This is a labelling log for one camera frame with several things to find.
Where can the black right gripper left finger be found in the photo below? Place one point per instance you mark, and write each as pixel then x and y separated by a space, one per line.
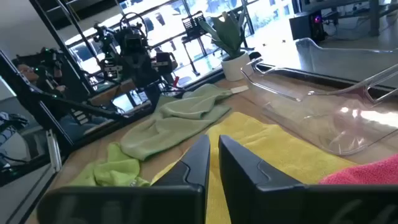
pixel 174 202

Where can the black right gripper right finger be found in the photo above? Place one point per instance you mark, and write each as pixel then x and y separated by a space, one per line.
pixel 255 199

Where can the yellow microfiber towel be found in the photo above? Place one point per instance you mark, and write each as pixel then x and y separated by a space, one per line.
pixel 273 149

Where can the lime green microfiber towel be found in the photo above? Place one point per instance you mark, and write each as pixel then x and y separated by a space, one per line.
pixel 115 171

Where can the sage green microfiber towel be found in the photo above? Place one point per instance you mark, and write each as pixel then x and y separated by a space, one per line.
pixel 174 124

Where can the pink microfiber towel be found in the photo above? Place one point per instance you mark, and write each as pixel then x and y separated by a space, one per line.
pixel 370 172

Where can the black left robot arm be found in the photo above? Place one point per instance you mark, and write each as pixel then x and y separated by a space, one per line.
pixel 136 65

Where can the small white card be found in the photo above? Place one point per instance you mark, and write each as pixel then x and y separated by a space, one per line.
pixel 239 89

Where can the clear plastic bin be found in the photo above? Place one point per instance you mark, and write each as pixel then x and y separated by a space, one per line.
pixel 342 118

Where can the snake plant in white pot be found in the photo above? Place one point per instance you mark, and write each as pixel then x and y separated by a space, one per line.
pixel 233 65

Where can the black mesh chair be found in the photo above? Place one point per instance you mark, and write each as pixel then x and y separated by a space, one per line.
pixel 192 28

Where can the black computer tower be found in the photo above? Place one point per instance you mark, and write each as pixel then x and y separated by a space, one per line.
pixel 306 26

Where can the person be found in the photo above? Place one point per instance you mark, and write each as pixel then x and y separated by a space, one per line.
pixel 28 73

